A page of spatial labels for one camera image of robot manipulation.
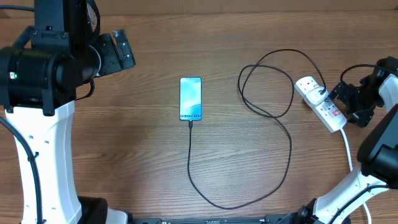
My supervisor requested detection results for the black USB charging cable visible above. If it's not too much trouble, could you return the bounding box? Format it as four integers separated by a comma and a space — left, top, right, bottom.
187, 49, 328, 210

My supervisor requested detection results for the blue Galaxy smartphone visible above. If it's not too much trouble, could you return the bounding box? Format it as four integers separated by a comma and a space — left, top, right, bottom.
179, 77, 202, 121

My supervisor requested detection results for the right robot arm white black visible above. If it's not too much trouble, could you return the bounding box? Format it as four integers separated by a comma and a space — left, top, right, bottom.
280, 56, 397, 223

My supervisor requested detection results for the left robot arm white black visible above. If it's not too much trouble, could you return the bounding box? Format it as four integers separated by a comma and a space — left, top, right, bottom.
1, 0, 136, 224

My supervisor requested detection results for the white charger adapter plug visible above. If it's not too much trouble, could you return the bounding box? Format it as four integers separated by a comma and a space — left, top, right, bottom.
305, 86, 328, 106

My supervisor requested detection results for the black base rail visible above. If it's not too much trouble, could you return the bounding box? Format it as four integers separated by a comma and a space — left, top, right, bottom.
129, 213, 296, 224

